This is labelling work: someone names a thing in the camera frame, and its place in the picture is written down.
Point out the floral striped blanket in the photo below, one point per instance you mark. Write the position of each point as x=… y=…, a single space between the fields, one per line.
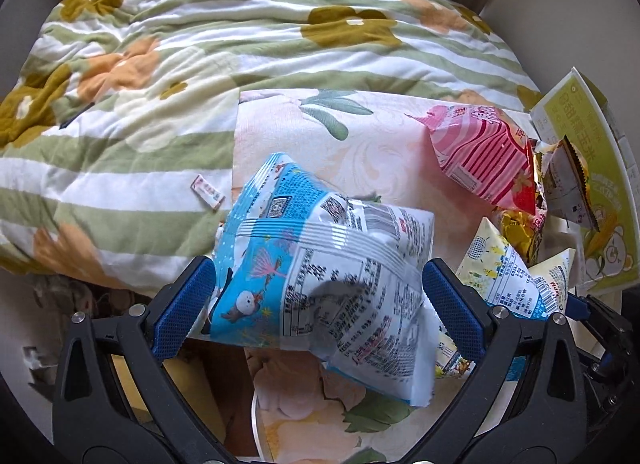
x=250 y=44

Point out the green cardboard box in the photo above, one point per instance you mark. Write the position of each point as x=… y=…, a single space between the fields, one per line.
x=600 y=194

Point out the white triangular snack bag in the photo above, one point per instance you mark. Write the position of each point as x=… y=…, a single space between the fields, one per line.
x=552 y=284

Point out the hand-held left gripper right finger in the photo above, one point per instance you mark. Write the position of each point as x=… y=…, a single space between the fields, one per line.
x=455 y=314

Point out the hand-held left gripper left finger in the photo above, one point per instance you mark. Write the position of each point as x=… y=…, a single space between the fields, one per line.
x=185 y=309

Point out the brown wooden furniture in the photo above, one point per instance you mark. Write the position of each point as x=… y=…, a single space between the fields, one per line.
x=220 y=394

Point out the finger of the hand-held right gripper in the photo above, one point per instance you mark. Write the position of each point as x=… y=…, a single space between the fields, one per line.
x=597 y=314

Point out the pink striped snack bag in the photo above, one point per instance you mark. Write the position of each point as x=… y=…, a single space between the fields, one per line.
x=475 y=154

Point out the small pink white sachet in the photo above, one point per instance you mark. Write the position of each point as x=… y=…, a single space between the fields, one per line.
x=206 y=190

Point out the gold cartoon snack bag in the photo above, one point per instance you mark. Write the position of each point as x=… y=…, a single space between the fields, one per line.
x=520 y=231

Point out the white yellow snack bag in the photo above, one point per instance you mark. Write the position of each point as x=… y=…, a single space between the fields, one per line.
x=492 y=264

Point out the blue white snack bag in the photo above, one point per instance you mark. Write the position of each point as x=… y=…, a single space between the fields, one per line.
x=320 y=264

